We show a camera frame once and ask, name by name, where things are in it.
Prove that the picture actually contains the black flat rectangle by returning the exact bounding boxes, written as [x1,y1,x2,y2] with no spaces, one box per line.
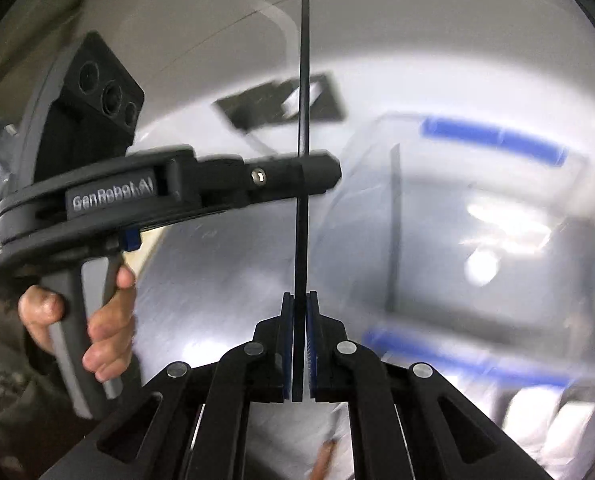
[215,74,347,133]

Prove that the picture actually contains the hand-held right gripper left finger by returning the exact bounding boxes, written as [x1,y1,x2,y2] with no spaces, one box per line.
[42,292,296,480]

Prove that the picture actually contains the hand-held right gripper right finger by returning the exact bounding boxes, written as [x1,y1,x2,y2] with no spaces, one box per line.
[306,291,553,480]

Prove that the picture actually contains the thin black rod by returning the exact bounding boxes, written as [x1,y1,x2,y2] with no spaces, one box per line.
[292,0,312,402]

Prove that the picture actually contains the person's left hand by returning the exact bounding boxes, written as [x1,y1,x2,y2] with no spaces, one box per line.
[18,265,139,383]

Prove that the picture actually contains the brown handled utensil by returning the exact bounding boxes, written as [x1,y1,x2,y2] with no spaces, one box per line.
[310,407,343,480]

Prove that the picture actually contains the clear plastic container blue stripes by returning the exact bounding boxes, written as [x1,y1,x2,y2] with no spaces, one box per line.
[322,110,595,411]

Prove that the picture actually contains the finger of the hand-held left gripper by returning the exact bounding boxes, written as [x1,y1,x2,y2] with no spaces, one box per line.
[166,151,341,211]

